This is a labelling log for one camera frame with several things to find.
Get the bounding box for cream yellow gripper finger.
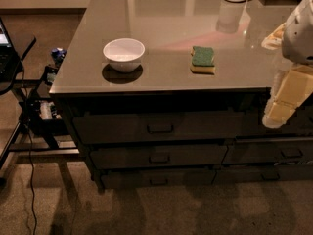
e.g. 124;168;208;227
261;23;313;130

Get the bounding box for dark drawer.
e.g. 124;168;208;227
101;168;215;189
223;140;313;165
213;164;313;184
242;95;313;137
90;144;227;169
72;112;244;144

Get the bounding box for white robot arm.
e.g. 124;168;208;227
261;0;313;129

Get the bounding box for dark drawer cabinet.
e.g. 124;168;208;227
51;0;313;189

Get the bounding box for green yellow sponge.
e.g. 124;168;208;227
191;46;215;74

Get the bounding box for white ceramic bowl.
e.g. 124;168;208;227
103;38;146;73

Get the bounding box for black laptop stand cart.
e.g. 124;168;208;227
0;33;76;168

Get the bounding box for black laptop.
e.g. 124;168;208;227
0;18;22;83

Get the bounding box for black power cable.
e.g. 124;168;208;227
20;66;38;235

